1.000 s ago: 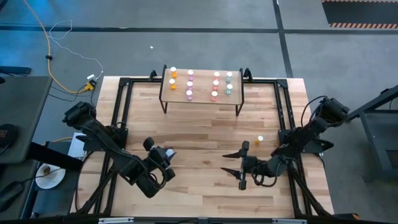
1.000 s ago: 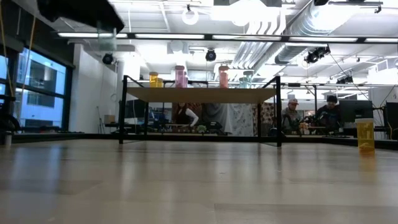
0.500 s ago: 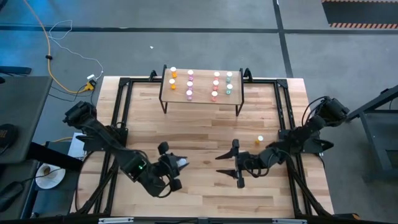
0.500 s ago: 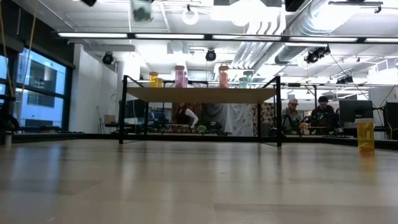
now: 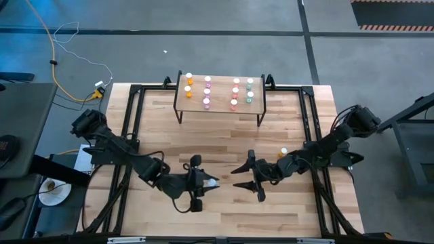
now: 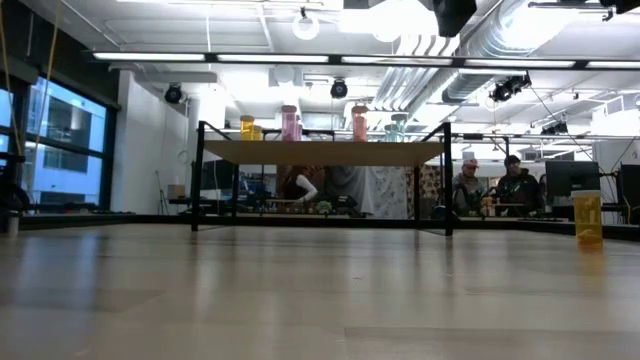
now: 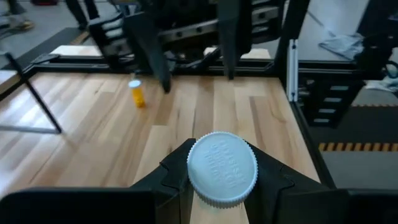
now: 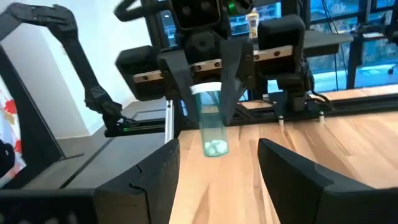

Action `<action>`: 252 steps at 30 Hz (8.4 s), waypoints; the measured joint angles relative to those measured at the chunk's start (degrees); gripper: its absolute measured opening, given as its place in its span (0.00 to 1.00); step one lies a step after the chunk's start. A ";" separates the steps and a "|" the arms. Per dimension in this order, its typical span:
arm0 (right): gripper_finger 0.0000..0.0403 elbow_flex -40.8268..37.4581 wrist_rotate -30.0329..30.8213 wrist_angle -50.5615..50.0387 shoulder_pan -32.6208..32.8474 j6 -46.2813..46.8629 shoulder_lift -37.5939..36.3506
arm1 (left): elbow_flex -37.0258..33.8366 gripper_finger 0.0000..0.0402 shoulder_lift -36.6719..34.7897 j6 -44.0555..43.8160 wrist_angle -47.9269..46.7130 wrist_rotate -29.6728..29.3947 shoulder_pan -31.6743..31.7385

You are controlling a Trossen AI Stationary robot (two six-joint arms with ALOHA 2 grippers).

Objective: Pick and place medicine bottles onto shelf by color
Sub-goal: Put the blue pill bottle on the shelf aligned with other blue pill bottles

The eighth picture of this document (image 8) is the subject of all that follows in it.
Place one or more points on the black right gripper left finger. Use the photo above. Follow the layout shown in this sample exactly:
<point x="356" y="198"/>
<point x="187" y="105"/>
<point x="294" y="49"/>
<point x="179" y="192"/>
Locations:
<point x="149" y="193"/>

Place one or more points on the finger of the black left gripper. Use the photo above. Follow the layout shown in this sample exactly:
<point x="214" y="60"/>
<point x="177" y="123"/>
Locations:
<point x="236" y="62"/>
<point x="178" y="71"/>

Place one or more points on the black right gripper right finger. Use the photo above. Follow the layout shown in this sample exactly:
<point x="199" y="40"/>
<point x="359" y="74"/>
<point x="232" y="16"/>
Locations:
<point x="289" y="186"/>

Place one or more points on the teal pill bottle white cap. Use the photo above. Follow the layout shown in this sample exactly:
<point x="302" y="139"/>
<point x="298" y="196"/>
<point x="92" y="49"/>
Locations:
<point x="213" y="130"/>

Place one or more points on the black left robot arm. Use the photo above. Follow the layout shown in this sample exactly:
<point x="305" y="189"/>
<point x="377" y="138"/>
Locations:
<point x="295" y="84"/>

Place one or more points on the black jointed stand arm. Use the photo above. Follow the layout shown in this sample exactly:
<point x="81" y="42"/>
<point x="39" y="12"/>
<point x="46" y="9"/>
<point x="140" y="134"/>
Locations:
<point x="77" y="56"/>

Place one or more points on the white yellow small bottle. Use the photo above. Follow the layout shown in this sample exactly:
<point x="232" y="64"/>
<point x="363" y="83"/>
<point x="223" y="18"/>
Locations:
<point x="253" y="23"/>

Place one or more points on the dark grey desk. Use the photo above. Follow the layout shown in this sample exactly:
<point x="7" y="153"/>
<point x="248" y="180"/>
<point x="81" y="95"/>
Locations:
<point x="326" y="42"/>

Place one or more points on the black screen floral image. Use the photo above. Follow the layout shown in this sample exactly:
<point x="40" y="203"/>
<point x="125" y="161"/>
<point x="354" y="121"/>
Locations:
<point x="34" y="130"/>

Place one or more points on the silver aluminium bracket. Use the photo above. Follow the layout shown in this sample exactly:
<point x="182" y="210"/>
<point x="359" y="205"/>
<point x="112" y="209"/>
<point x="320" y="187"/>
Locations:
<point x="169" y="121"/>

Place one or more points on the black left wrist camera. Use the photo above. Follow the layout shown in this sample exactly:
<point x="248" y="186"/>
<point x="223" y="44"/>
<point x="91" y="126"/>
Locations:
<point x="196" y="15"/>

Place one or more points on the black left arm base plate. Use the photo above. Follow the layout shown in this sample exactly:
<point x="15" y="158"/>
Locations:
<point x="306" y="114"/>

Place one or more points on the black aluminium rig frame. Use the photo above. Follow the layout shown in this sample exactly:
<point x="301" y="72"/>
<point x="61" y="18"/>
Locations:
<point x="367" y="101"/>

